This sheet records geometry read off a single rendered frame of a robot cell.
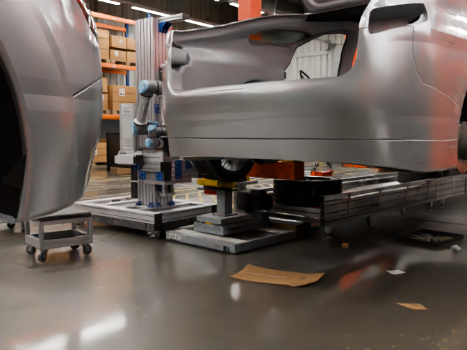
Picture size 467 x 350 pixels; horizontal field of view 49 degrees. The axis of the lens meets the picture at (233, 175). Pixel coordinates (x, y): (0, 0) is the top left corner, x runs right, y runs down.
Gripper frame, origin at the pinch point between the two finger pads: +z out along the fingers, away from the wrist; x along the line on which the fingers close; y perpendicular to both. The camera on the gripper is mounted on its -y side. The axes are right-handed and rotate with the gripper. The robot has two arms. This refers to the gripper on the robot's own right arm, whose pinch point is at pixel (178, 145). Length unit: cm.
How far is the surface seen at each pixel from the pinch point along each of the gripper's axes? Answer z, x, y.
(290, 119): -87, -189, 18
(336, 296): -54, -198, -83
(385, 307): -53, -227, -83
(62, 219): -116, -2, -53
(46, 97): -251, -246, 18
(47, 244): -127, -1, -70
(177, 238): -18, -18, -80
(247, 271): -50, -126, -82
